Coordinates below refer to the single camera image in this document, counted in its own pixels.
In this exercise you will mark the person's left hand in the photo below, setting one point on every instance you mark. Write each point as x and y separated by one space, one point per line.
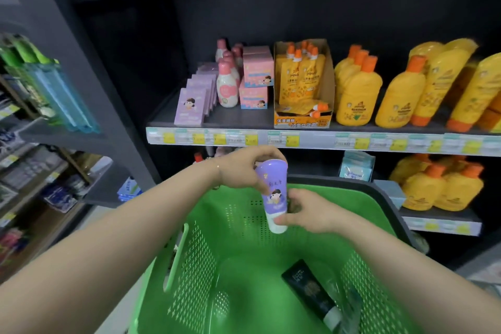
238 169

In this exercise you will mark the person's right hand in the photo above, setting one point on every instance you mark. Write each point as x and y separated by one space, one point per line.
313 214

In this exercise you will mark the person's left thumb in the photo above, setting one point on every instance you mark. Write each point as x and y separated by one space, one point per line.
256 181

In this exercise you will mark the person's right thumb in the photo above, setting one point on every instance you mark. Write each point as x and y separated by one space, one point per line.
289 220

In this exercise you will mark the purple cream tube white cap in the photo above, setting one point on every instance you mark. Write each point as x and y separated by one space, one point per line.
274 185

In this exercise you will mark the person's right forearm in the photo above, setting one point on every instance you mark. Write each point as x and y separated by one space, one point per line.
411 267

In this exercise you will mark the person's left forearm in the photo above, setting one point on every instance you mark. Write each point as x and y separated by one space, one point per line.
117 236

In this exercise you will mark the black tube with white cap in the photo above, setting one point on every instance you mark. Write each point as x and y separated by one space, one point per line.
309 290

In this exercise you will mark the cardboard display box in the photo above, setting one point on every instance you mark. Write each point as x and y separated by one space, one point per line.
303 121

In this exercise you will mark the green plastic shopping basket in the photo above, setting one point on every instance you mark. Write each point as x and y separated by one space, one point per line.
242 286

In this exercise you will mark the pink cartoon box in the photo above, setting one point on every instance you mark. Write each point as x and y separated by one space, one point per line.
258 70
253 97
256 50

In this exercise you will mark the light blue wipes packet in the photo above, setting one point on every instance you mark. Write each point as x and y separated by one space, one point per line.
356 167

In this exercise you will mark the pink and white bottle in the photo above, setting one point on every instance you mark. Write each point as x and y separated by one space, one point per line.
236 56
227 89
221 50

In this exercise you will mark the row of purple boxes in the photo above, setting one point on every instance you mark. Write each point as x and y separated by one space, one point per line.
190 107

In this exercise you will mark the clear plastic packet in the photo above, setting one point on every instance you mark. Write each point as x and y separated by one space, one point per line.
350 306

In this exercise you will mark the grey blue box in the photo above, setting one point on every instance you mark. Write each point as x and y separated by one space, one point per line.
391 191

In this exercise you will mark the group of orange spout pouches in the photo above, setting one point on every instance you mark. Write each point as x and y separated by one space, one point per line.
299 79

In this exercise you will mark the blue and white packet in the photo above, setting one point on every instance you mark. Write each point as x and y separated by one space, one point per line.
129 190

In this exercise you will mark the small yellow bottle orange cap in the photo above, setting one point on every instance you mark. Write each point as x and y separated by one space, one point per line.
422 191
460 193
454 161
407 169

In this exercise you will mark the dark grey shelf unit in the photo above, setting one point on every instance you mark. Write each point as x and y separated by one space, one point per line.
98 71

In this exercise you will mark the yellow inverted tube orange cap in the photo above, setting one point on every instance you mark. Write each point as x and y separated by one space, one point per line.
440 79
475 99
492 116

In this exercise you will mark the group of packaged goods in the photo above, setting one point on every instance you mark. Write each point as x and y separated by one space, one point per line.
35 185

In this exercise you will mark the row of green blue toothbrush packs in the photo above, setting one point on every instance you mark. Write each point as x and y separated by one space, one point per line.
51 87

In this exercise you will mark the price label rail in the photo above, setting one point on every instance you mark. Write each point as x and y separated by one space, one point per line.
332 142
442 225

